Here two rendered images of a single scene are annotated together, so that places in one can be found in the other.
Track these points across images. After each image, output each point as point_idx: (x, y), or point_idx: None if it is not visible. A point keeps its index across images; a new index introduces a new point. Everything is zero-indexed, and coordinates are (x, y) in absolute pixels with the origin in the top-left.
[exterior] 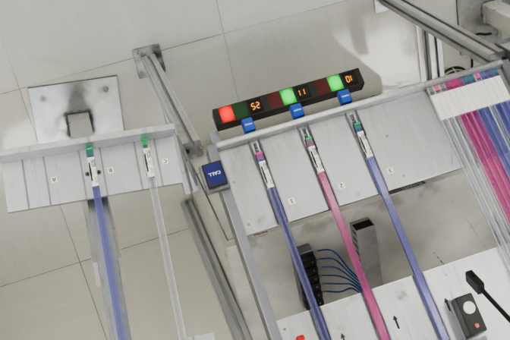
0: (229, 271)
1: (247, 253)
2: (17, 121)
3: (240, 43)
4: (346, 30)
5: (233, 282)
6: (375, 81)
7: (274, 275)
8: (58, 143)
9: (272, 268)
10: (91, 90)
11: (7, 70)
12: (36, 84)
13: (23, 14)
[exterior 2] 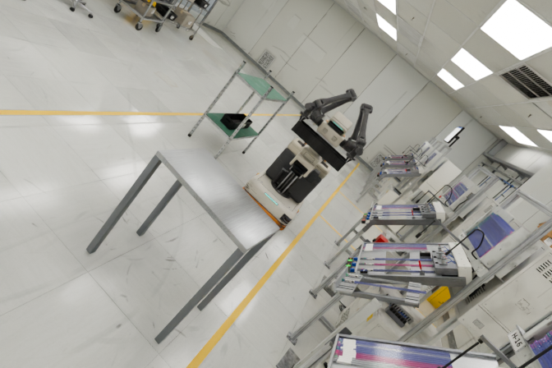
0: (384, 333)
1: (389, 274)
2: None
3: (302, 321)
4: (315, 306)
5: (388, 330)
6: (332, 318)
7: (391, 321)
8: (338, 276)
9: (388, 319)
10: (289, 356)
11: (267, 362)
12: (276, 363)
13: (257, 338)
